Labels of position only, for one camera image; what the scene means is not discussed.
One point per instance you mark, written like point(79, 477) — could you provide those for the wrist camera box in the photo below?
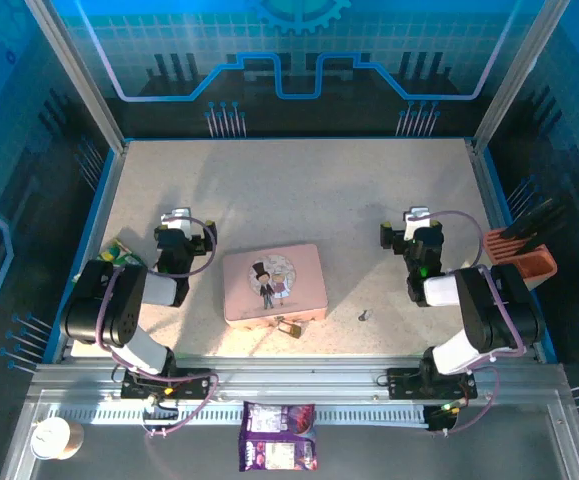
point(176, 220)
point(416, 220)

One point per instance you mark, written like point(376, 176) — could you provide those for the small metal key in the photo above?
point(365, 315)

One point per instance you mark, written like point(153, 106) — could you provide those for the purple snack bag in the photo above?
point(278, 437)

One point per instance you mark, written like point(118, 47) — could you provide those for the small brass padlock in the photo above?
point(291, 329)

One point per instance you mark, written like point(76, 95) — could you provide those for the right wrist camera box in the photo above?
point(416, 220)

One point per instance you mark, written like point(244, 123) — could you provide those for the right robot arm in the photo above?
point(494, 310)

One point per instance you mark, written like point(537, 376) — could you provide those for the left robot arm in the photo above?
point(104, 312)

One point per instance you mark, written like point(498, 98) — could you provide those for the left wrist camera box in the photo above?
point(176, 220)

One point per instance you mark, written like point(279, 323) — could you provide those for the aluminium enclosure frame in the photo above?
point(294, 367)

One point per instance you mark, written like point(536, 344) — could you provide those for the white brown paper cup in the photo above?
point(54, 439)

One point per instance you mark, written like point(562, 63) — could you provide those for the green snack packet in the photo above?
point(119, 255)

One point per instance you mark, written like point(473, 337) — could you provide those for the orange slotted rack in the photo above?
point(519, 260)

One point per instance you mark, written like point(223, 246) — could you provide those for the pink cartoon couple tin box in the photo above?
point(274, 285)

